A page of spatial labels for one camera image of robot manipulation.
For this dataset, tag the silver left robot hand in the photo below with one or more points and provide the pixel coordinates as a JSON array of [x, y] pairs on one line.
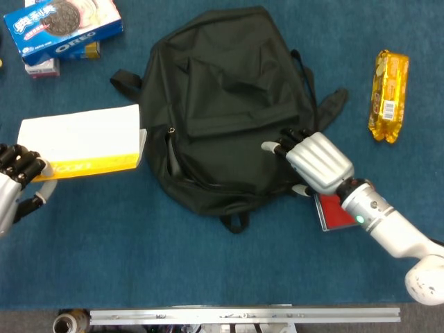
[[10, 166]]

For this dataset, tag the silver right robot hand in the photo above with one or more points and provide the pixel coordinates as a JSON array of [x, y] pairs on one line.
[[319, 159]]

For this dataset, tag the blue Oreo cookie box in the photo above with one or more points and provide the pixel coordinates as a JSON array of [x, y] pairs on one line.
[[62, 31]]

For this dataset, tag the red ink pad case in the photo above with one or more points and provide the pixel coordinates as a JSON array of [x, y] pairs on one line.
[[333, 215]]

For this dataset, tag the black fabric backpack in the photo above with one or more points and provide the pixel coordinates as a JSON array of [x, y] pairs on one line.
[[225, 86]]

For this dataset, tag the brown tape roll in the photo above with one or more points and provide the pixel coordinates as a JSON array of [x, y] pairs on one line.
[[67, 322]]

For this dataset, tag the aluminium profile rail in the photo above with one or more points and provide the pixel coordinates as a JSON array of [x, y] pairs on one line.
[[243, 315]]

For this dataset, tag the small white pink box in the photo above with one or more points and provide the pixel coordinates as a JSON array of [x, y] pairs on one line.
[[41, 67]]

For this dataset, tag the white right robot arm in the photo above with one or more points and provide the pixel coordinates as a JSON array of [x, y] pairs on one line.
[[381, 222]]

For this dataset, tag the white yellow Lexicon book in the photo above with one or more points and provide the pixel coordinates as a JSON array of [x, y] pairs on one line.
[[79, 135]]

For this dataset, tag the gold foil snack pack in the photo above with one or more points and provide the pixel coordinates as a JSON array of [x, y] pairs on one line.
[[388, 97]]

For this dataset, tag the blue felt table cover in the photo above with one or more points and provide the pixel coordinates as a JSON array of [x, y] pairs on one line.
[[208, 270]]

